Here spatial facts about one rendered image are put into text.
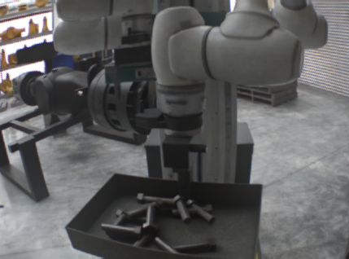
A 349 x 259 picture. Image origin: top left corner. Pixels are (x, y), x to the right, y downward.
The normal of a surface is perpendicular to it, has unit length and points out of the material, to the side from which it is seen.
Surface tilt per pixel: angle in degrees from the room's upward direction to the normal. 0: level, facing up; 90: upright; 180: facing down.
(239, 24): 64
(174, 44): 88
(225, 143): 90
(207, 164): 90
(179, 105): 90
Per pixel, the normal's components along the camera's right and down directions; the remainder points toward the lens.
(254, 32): -0.44, -0.17
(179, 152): -0.27, 0.33
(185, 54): -0.47, 0.36
